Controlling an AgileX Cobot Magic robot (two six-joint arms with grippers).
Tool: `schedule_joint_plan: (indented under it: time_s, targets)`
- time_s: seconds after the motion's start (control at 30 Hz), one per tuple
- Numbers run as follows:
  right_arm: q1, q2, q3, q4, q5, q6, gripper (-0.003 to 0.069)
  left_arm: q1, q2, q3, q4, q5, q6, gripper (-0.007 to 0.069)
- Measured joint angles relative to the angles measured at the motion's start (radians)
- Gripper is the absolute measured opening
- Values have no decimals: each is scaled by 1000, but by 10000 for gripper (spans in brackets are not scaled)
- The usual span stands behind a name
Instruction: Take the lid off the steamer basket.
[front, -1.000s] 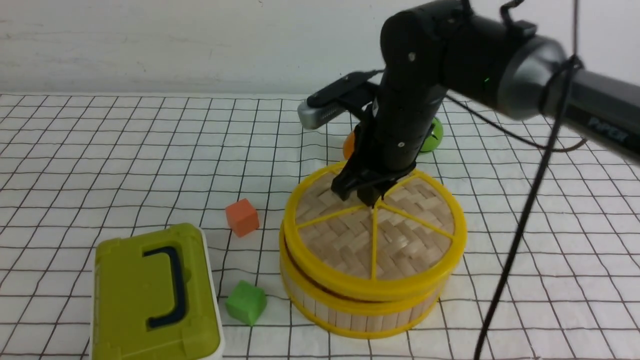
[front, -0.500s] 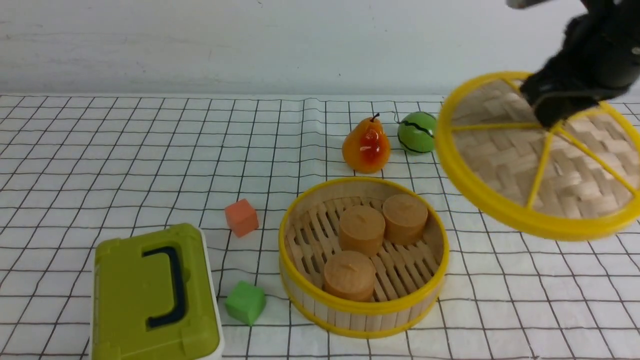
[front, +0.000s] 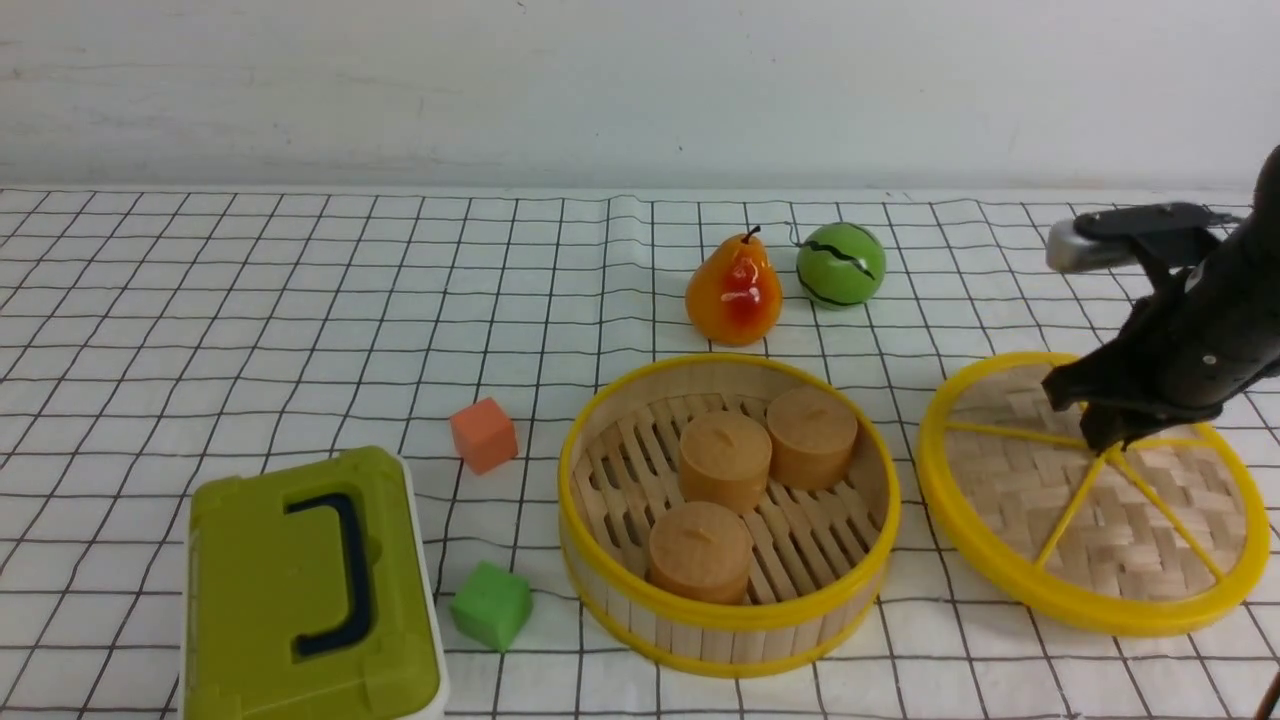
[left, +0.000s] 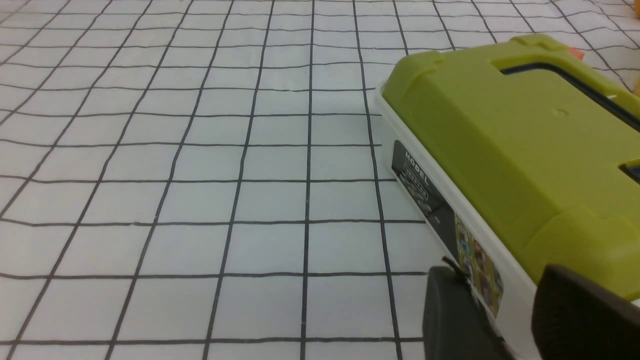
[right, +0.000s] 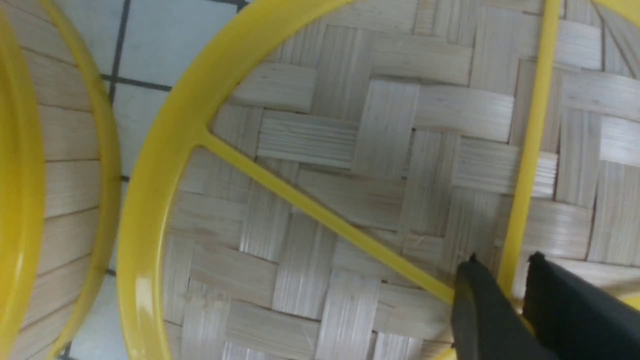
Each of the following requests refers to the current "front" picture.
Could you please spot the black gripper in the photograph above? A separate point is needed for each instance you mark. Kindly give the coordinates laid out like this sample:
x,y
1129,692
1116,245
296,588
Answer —
x,y
1204,338

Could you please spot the yellow woven steamer lid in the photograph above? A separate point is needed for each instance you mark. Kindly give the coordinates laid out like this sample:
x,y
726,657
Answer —
x,y
1161,537

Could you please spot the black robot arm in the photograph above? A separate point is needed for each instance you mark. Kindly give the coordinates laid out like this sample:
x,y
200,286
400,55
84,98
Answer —
x,y
1262,200

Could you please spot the bamboo steamer basket yellow rim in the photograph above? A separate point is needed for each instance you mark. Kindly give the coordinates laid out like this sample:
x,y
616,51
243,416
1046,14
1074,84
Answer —
x,y
818,560

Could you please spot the tan cylindrical bun rear right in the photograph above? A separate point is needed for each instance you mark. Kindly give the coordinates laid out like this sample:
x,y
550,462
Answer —
x,y
813,435

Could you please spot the tan cylindrical bun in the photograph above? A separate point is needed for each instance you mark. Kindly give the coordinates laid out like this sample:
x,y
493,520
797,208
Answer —
x,y
701,551
725,458
813,435

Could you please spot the green toy watermelon ball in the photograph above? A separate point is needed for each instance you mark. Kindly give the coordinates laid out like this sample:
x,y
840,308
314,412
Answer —
x,y
840,265

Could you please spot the tan cylindrical bun rear left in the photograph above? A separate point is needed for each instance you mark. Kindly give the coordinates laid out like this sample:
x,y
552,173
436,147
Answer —
x,y
725,458

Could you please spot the orange toy pear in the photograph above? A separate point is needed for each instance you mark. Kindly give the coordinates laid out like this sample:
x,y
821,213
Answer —
x,y
735,296

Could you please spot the tan cylindrical bun front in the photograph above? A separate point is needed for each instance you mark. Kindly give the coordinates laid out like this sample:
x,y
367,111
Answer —
x,y
701,551

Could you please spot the orange foam cube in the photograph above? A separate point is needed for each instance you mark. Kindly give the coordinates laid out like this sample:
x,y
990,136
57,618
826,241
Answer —
x,y
484,436

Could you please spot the green foam cube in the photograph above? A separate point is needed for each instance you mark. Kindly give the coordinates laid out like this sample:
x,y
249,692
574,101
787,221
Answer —
x,y
492,606

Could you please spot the olive green lidded box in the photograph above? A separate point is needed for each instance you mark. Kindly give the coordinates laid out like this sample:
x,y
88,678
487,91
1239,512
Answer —
x,y
308,597

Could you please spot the white black grid tablecloth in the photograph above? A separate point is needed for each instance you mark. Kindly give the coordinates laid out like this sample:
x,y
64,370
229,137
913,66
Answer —
x,y
153,340

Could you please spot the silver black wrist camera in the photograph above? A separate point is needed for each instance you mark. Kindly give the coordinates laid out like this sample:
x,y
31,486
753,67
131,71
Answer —
x,y
1160,238

